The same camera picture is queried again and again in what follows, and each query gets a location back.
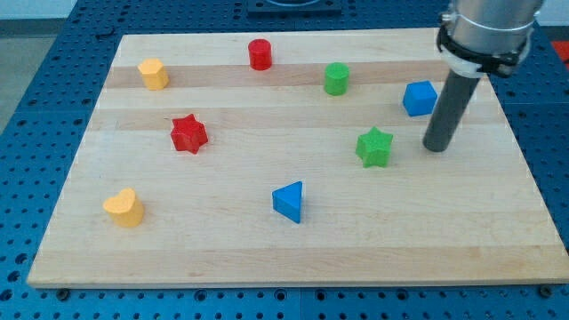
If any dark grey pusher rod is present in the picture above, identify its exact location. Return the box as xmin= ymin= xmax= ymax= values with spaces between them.
xmin=422 ymin=70 xmax=479 ymax=152

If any green star block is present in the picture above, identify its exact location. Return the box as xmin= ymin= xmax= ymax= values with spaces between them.
xmin=356 ymin=126 xmax=394 ymax=168

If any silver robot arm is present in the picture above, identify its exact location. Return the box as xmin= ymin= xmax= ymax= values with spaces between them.
xmin=422 ymin=0 xmax=544 ymax=152

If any red star block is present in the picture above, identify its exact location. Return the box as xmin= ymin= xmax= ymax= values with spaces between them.
xmin=170 ymin=114 xmax=208 ymax=155

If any blue cube block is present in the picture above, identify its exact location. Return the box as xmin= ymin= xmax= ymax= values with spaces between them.
xmin=403 ymin=81 xmax=437 ymax=116

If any green cylinder block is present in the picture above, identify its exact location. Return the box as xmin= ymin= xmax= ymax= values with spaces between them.
xmin=324 ymin=62 xmax=349 ymax=96

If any red cylinder block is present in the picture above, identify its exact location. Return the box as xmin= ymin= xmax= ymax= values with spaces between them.
xmin=247 ymin=38 xmax=272 ymax=71

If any blue triangle block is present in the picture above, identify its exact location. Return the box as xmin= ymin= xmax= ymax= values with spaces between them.
xmin=272 ymin=181 xmax=303 ymax=224

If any wooden board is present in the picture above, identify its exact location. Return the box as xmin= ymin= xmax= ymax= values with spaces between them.
xmin=28 ymin=28 xmax=568 ymax=289

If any yellow hexagon block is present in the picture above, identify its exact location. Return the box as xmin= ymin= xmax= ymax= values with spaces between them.
xmin=137 ymin=58 xmax=169 ymax=91

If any yellow heart block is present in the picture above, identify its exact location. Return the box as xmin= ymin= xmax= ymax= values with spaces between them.
xmin=102 ymin=188 xmax=145 ymax=228

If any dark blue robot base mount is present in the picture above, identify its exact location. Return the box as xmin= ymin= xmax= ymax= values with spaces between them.
xmin=244 ymin=0 xmax=342 ymax=16

